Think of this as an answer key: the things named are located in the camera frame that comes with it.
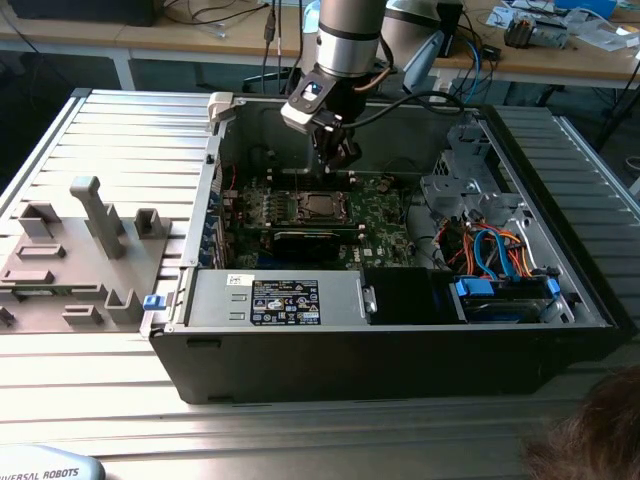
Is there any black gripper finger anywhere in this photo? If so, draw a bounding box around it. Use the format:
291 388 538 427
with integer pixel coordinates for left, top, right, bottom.
313 126 336 175
329 127 363 175

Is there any metal socket cover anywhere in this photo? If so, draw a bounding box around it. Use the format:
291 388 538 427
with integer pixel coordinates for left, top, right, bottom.
297 192 351 224

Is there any silver CPU chip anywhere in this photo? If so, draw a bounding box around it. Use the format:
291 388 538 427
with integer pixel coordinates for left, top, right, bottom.
305 195 337 215

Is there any black RAM slot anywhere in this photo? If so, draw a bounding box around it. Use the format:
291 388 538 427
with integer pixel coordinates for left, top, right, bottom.
272 169 352 190

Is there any CPU socket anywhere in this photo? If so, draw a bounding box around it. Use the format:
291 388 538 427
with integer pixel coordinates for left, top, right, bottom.
295 191 352 225

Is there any CPU cooler heat sink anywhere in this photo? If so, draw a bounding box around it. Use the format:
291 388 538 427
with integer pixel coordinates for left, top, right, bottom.
503 13 534 49

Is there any green motherboard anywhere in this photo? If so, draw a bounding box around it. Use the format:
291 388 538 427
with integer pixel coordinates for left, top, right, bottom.
219 172 421 269

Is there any black graphics card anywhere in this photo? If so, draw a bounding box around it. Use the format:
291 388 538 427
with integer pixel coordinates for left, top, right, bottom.
264 224 362 262

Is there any metal disk bay cage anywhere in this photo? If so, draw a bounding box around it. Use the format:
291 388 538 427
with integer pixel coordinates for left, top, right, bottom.
418 124 532 236

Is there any blue expansion card retainer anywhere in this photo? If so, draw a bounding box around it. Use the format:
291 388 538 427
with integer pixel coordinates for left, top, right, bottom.
198 164 226 267

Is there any black upright box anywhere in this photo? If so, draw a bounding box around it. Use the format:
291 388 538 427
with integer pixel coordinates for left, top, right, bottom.
437 2 464 57

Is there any black plastic fan shroud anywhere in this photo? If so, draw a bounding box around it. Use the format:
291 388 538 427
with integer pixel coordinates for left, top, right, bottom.
362 267 451 326

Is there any grey power supply unit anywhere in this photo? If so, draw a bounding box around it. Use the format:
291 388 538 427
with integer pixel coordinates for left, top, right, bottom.
185 269 366 329

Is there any hard disk in blue carrier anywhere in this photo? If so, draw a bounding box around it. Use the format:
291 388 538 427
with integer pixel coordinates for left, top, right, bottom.
448 275 564 324

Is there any wooden desk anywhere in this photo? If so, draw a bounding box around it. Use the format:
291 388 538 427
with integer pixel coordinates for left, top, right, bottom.
0 0 311 91
429 0 640 151

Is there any black PC case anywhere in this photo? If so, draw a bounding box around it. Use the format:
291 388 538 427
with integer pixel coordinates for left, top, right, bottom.
148 92 636 405

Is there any blue box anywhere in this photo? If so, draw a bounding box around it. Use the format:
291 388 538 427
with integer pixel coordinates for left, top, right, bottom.
554 0 617 19

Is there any clear plastic bag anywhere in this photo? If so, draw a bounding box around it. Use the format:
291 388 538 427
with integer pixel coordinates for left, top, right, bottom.
574 19 640 52

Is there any grey parts rack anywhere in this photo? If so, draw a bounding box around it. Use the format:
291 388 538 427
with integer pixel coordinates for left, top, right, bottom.
0 174 174 335

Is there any black device case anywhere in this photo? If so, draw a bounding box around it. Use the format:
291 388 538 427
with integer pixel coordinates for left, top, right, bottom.
7 0 159 27

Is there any person's brown haired head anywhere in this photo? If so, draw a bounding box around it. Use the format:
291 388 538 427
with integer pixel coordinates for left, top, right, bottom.
519 364 640 480

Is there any pale blue teach pendant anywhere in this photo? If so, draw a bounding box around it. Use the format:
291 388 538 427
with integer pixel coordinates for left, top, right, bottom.
0 443 107 480

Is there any copper coloured hose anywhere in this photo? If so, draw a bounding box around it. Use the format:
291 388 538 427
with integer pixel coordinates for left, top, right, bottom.
352 67 392 95

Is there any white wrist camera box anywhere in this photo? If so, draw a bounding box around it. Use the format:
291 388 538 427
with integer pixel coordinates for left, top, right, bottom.
279 69 346 136

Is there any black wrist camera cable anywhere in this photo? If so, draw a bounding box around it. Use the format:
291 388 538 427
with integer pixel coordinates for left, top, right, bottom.
319 91 466 132

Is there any black hanging cable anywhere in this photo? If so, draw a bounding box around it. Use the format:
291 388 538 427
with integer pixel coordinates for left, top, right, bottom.
259 0 284 96

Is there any beige case release handle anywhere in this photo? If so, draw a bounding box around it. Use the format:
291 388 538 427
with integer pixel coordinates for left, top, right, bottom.
207 92 236 134

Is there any blue hanging cable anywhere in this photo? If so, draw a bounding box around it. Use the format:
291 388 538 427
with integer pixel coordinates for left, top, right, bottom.
466 40 497 97

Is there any orange wire bundle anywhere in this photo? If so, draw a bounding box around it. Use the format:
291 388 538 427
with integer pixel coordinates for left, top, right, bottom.
439 224 536 279

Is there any blue flat wire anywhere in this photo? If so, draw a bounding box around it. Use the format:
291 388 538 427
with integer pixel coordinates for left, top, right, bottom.
472 227 522 282

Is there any grey metal drive bracket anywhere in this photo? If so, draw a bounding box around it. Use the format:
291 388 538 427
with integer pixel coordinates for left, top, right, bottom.
531 20 571 50

